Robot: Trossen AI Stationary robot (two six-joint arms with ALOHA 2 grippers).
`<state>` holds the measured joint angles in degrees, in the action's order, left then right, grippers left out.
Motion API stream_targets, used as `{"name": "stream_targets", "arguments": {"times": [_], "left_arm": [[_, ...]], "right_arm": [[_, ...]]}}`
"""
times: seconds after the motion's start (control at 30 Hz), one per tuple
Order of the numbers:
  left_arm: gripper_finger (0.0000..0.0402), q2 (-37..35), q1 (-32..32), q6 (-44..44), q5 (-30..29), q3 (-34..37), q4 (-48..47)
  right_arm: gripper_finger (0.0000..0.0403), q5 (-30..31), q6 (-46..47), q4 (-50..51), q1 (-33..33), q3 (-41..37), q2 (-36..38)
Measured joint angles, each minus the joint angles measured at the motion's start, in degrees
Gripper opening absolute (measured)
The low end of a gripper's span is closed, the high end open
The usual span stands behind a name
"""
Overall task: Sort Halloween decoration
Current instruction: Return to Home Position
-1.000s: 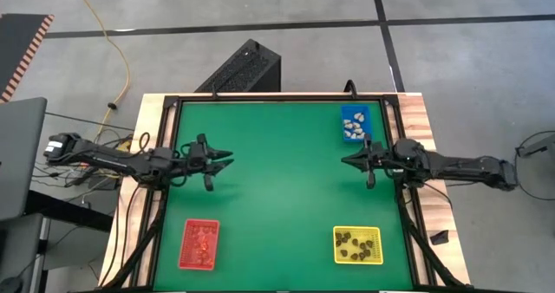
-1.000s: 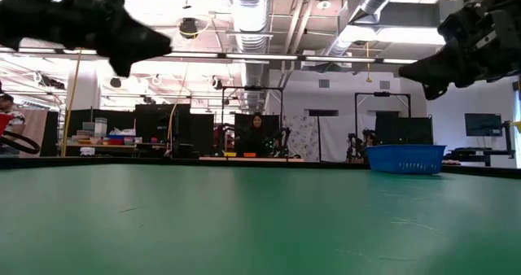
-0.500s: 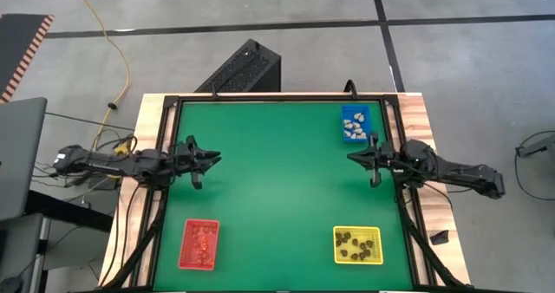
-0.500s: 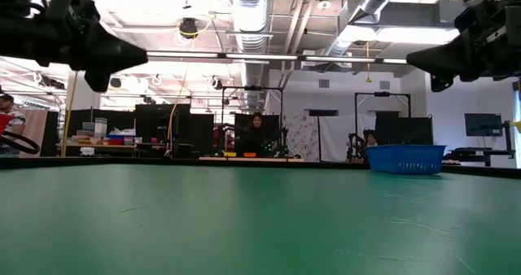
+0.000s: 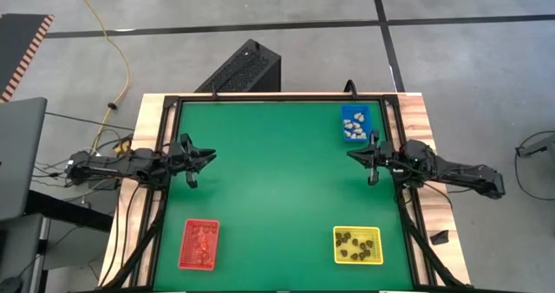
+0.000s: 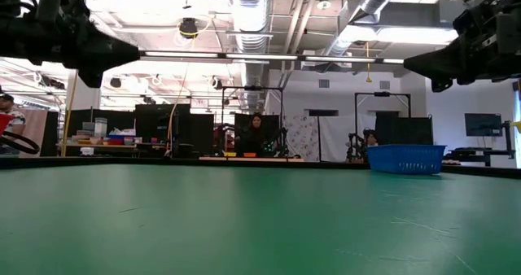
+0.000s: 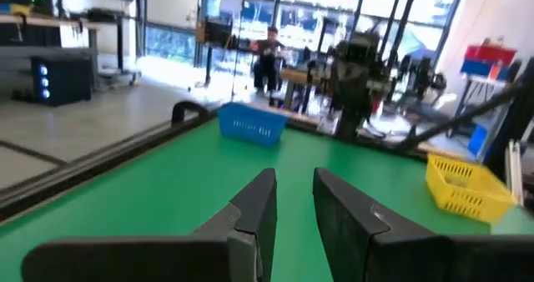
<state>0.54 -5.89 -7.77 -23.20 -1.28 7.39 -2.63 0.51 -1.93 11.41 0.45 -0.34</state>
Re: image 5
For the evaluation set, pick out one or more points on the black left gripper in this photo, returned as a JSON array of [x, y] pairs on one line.
[[184, 156]]

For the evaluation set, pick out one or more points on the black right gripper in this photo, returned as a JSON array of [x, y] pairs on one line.
[[386, 156]]

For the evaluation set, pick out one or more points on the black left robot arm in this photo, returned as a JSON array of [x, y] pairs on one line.
[[121, 165]]

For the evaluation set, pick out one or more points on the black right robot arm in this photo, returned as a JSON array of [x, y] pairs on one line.
[[455, 171]]

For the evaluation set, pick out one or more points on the blue plastic basket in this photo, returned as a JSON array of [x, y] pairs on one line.
[[347, 110]]

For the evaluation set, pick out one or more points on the yellow plug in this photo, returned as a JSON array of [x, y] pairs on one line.
[[123, 145]]

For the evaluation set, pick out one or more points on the green table mat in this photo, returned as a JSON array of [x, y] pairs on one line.
[[282, 189]]

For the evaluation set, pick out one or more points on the wooden table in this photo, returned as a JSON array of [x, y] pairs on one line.
[[439, 217]]

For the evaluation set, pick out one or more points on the black perforated computer tower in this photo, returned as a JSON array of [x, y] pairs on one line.
[[243, 67]]

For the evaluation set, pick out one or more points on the yellow plastic basket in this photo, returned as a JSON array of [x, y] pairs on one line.
[[376, 258]]

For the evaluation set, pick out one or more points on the red plastic basket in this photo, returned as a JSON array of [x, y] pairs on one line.
[[187, 260]]

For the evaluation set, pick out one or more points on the small black wedge block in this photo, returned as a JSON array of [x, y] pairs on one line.
[[440, 237]]

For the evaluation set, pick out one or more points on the black desk board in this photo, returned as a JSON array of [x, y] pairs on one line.
[[65, 208]]

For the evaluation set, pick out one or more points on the grey stand foot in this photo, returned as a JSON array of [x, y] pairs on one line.
[[539, 145]]

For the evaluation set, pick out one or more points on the grey laptop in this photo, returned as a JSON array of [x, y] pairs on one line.
[[19, 154]]

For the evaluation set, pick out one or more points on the black mat striped edge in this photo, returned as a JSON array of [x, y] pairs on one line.
[[17, 46]]

